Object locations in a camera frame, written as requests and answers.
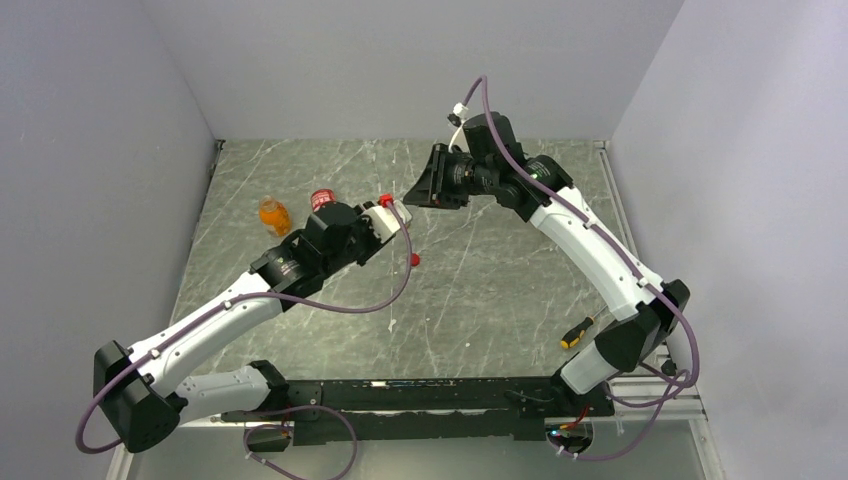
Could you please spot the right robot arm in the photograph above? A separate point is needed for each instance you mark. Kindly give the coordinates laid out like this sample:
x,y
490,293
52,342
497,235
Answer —
x,y
492,162

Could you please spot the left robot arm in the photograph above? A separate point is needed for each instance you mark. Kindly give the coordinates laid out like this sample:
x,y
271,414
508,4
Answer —
x,y
147,390

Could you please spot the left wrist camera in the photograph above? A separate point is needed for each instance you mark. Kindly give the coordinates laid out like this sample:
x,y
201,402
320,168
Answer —
x,y
384,217

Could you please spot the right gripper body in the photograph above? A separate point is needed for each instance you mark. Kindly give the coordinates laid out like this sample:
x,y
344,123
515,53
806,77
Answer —
x,y
454,178

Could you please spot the clear red-label water bottle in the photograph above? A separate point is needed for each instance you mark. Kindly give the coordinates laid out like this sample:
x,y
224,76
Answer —
x,y
321,198

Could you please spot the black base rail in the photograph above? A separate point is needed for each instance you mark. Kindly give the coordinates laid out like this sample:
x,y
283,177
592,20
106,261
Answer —
x,y
521,408

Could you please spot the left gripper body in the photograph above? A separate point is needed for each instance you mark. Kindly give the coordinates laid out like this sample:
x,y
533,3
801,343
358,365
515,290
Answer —
x,y
367,242

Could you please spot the small clear orange bottle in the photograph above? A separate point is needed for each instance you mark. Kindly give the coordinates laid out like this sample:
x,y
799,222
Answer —
x,y
274,216

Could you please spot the black yellow screwdriver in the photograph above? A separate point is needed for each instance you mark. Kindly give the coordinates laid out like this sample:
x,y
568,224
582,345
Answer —
x,y
575,334

